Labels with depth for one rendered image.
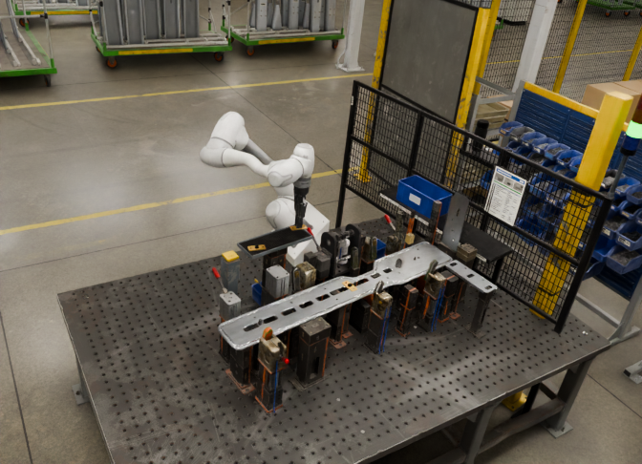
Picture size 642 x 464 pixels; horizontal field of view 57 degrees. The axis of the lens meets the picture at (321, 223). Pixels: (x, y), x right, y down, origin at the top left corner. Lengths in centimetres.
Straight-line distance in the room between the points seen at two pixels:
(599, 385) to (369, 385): 201
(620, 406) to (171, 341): 286
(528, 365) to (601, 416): 109
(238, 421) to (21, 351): 192
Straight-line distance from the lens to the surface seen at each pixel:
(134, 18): 939
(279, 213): 345
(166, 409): 280
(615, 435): 423
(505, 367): 325
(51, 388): 398
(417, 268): 322
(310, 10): 1072
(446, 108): 515
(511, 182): 344
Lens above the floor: 279
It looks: 31 degrees down
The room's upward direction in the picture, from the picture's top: 6 degrees clockwise
